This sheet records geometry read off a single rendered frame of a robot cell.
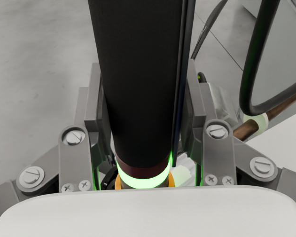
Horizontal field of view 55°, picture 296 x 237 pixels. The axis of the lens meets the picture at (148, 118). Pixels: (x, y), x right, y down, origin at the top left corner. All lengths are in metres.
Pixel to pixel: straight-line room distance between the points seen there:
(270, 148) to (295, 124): 0.07
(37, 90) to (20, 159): 0.67
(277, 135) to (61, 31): 2.76
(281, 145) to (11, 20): 3.23
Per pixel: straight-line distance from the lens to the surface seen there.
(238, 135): 0.28
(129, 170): 0.16
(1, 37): 3.31
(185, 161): 0.25
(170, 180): 0.21
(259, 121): 0.29
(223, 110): 0.67
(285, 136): 0.63
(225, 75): 2.56
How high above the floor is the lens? 1.64
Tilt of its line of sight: 50 degrees down
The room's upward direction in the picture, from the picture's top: 1 degrees counter-clockwise
